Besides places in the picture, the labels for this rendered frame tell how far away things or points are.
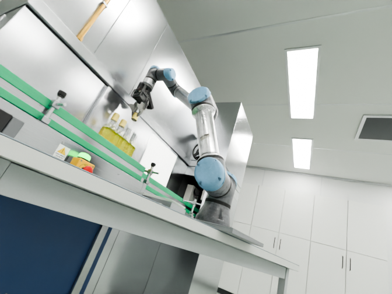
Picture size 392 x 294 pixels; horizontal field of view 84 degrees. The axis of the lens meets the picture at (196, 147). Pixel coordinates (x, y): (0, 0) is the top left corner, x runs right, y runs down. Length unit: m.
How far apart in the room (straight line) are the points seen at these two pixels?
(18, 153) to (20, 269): 0.57
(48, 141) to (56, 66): 0.49
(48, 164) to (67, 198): 0.10
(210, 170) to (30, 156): 0.55
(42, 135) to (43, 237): 0.36
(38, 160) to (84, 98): 0.85
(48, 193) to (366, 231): 4.55
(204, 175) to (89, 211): 0.41
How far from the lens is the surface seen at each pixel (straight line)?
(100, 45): 1.44
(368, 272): 4.62
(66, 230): 1.03
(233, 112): 2.34
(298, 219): 4.62
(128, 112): 1.48
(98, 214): 0.61
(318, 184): 5.31
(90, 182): 0.54
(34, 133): 0.87
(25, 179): 0.56
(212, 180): 0.81
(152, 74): 1.44
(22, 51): 1.22
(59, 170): 0.52
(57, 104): 0.88
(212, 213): 0.91
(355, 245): 4.64
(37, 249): 1.00
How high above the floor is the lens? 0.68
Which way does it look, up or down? 23 degrees up
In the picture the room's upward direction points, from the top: 19 degrees clockwise
